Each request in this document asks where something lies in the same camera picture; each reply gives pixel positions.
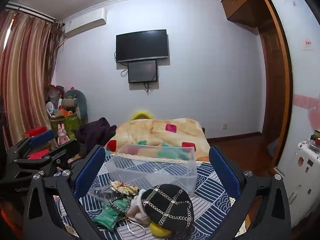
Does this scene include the grey plush pillow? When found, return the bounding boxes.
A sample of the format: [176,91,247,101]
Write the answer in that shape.
[64,89,88,125]

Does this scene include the green knitted sock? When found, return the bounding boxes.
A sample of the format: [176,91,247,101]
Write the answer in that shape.
[91,195,132,231]

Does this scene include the floral cloth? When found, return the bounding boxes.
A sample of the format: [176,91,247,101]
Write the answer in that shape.
[109,179,139,197]

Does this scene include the blue patterned bedsheet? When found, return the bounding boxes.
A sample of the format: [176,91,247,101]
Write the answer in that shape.
[54,154,250,240]

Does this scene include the black monitor cables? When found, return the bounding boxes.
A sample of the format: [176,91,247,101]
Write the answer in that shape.
[143,81,154,96]

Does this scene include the dark purple garment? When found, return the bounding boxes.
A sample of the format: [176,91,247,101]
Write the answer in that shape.
[74,117,117,155]

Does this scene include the wall-mounted black television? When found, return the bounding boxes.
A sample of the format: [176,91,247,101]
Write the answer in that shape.
[116,29,169,63]

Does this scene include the pink rabbit plush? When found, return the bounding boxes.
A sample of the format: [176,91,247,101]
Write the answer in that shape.
[57,124,70,145]

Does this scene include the clear plastic storage box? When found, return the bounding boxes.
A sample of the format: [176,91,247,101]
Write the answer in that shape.
[104,144,198,197]

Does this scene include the pile of plush toys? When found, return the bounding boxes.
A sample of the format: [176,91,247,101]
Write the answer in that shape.
[45,84,66,118]

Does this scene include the white cabinet with stickers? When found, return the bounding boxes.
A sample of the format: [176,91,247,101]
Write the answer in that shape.
[284,140,320,228]

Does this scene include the green gift bag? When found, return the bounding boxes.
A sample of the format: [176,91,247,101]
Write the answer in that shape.
[50,112,83,140]

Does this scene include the wooden wardrobe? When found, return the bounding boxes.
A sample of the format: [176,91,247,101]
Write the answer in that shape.
[221,0,293,175]

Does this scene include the white air conditioner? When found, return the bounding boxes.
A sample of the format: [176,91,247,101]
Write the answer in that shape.
[64,7,107,39]

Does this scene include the clear plastic bag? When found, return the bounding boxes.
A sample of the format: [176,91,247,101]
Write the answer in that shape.
[87,185,118,203]

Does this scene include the beige plush item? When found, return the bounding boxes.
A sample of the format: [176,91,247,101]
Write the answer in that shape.
[126,189,151,227]

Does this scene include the small black wall monitor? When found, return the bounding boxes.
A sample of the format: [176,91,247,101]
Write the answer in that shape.
[128,60,158,84]

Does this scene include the black cap with chains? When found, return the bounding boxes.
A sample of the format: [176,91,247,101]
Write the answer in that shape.
[141,184,195,233]

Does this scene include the red box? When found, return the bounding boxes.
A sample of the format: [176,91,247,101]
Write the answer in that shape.
[22,126,48,138]

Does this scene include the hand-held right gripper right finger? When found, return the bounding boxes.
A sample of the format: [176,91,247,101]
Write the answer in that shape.
[208,145,292,240]

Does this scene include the yellow soft ball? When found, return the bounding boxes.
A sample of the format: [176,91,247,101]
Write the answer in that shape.
[149,222,173,238]

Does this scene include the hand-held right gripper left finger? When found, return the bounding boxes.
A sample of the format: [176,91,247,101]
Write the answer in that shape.
[22,144,107,240]

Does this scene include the yellow patchwork blanket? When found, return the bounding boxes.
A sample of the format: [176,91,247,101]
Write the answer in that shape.
[105,117,210,163]

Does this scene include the striped red curtain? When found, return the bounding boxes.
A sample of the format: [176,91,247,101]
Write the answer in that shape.
[0,9,63,152]

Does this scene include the white sliding wardrobe door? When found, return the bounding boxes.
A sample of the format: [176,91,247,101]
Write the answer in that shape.
[267,0,320,228]

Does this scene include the curtain rail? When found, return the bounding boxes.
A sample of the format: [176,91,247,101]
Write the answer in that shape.
[5,2,56,22]

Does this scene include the yellow plush item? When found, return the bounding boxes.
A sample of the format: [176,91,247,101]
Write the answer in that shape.
[130,109,153,121]

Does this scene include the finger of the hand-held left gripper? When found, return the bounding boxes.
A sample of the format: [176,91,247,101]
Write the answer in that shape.
[6,129,56,160]
[14,140,81,171]

